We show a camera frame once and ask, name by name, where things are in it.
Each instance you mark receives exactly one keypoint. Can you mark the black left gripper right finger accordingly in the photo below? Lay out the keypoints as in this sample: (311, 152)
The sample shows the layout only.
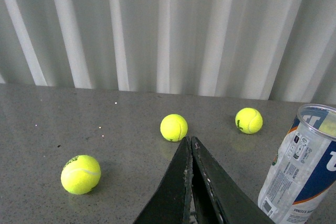
(217, 198)

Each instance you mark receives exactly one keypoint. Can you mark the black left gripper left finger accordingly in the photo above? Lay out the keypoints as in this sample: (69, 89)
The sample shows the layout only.
(172, 200)

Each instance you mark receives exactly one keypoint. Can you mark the clear blue tennis ball can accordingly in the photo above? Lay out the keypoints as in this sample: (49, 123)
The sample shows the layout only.
(303, 169)

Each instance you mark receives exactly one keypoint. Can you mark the centre yellow tennis ball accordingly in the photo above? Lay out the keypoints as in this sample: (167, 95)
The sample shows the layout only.
(174, 127)

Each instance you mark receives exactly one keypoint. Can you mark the yellow tennis ball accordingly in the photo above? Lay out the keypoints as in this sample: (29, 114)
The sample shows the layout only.
(174, 127)
(248, 120)
(80, 174)

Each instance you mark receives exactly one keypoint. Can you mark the left yellow tennis ball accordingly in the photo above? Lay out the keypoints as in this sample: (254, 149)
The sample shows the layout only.
(80, 174)

